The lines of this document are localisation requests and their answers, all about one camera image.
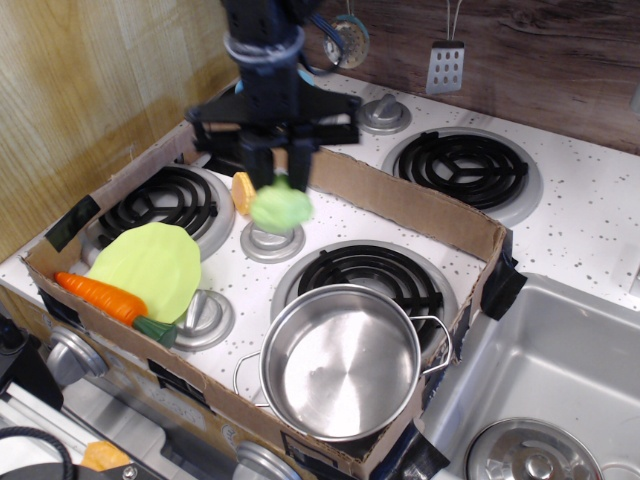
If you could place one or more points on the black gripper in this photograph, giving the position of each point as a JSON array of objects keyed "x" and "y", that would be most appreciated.
[{"x": 280, "y": 107}]

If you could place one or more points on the green toy broccoli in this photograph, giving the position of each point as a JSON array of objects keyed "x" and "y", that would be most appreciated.
[{"x": 278, "y": 208}]

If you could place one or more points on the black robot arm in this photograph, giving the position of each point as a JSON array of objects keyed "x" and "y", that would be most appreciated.
[{"x": 264, "y": 25}]

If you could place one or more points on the yellow toy corn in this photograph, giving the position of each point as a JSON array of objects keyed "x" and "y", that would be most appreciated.
[{"x": 242, "y": 192}]

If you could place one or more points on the blue plastic bowl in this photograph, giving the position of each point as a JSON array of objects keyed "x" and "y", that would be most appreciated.
[{"x": 306, "y": 76}]

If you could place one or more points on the silver knob centre stove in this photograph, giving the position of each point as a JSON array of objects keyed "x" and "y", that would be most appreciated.
[{"x": 270, "y": 248}]

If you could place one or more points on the silver knob stove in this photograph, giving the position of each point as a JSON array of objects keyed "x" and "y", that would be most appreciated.
[
  {"x": 270, "y": 248},
  {"x": 385, "y": 116}
]

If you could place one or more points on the silver knob rear stove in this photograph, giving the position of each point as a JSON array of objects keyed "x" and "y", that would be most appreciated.
[{"x": 385, "y": 116}]

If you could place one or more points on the hanging metal strainer spoon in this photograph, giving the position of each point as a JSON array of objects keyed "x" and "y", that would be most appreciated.
[{"x": 347, "y": 41}]

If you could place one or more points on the light green plastic plate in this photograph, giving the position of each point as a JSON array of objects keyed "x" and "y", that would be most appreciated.
[{"x": 157, "y": 262}]

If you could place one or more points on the silver knob near carrot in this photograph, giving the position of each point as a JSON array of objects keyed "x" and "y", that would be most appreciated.
[{"x": 207, "y": 322}]

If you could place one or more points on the hanging metal slotted spatula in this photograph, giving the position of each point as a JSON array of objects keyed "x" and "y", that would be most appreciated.
[{"x": 446, "y": 62}]

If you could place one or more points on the front right black burner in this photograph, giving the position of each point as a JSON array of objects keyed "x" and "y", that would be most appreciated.
[{"x": 397, "y": 272}]

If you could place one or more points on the rear right black burner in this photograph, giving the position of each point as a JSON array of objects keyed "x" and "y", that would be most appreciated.
[{"x": 481, "y": 169}]

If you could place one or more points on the stainless steel pot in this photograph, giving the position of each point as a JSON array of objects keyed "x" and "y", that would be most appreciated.
[{"x": 343, "y": 362}]

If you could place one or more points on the orange toy carrot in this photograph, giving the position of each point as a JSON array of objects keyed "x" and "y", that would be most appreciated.
[{"x": 119, "y": 304}]

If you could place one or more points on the black tape strip left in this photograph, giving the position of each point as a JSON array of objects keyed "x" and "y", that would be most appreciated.
[{"x": 72, "y": 222}]

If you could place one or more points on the black tape strip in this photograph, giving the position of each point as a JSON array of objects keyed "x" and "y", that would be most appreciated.
[
  {"x": 504, "y": 283},
  {"x": 72, "y": 222}
]

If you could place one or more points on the brown cardboard fence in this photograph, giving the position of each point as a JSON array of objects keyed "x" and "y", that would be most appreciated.
[{"x": 352, "y": 201}]

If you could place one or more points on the black tape strip right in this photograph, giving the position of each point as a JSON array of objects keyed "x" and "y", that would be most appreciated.
[{"x": 504, "y": 283}]

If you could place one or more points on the silver front panel knob left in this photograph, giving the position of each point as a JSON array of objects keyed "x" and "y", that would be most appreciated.
[{"x": 71, "y": 358}]

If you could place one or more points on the silver panel knob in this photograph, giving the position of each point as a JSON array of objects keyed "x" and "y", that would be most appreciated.
[
  {"x": 255, "y": 462},
  {"x": 71, "y": 358}
]

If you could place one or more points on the silver front panel knob right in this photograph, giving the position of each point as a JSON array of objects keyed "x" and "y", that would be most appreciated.
[{"x": 255, "y": 462}]

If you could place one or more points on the stainless steel sink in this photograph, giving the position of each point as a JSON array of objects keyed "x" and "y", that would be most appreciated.
[{"x": 560, "y": 356}]

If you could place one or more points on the silver pot lid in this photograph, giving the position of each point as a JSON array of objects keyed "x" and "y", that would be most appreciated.
[{"x": 526, "y": 448}]

